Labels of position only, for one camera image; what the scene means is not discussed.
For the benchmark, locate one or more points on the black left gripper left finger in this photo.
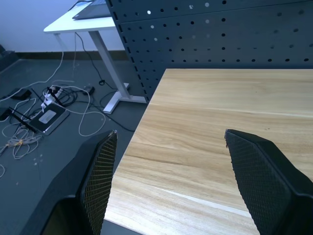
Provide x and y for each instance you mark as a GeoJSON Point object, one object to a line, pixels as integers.
{"type": "Point", "coordinates": [80, 186]}

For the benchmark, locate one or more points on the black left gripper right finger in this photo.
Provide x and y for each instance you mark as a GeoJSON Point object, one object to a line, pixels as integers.
{"type": "Point", "coordinates": [266, 186]}

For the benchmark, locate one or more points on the dark perforated pegboard panel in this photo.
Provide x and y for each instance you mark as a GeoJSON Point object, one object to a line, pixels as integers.
{"type": "Point", "coordinates": [215, 36]}

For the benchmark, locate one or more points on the black router with antennas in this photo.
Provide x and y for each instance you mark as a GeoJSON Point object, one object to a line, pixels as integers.
{"type": "Point", "coordinates": [47, 118]}

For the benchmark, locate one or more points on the white power strip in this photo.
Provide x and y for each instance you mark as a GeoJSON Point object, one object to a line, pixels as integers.
{"type": "Point", "coordinates": [49, 98]}

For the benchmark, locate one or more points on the black power adapter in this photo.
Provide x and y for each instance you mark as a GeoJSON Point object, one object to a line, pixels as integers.
{"type": "Point", "coordinates": [21, 93]}

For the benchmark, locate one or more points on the white desk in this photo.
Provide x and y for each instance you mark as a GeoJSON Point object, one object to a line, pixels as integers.
{"type": "Point", "coordinates": [102, 44]}

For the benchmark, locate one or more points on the grey laptop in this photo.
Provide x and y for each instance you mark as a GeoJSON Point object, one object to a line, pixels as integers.
{"type": "Point", "coordinates": [91, 11]}

